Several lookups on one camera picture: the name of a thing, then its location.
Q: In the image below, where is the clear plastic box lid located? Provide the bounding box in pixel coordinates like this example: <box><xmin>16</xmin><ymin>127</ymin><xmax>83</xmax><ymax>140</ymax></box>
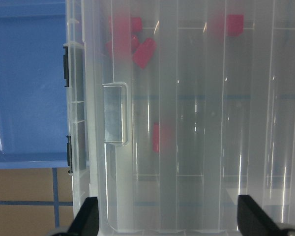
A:
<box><xmin>85</xmin><ymin>0</ymin><xmax>295</xmax><ymax>236</ymax></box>

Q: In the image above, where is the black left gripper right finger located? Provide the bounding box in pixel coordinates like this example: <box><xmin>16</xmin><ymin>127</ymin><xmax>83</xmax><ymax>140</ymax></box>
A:
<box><xmin>237</xmin><ymin>195</ymin><xmax>282</xmax><ymax>236</ymax></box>

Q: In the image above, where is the blue plastic tray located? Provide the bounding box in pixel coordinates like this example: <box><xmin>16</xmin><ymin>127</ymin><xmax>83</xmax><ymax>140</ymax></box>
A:
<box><xmin>0</xmin><ymin>0</ymin><xmax>67</xmax><ymax>169</ymax></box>

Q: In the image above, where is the clear plastic storage box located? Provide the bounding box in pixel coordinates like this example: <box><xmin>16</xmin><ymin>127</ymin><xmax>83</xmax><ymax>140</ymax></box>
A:
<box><xmin>62</xmin><ymin>0</ymin><xmax>295</xmax><ymax>236</ymax></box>

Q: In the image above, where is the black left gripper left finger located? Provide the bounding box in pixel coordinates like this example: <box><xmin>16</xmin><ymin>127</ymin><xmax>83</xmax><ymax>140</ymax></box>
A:
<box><xmin>67</xmin><ymin>197</ymin><xmax>99</xmax><ymax>236</ymax></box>

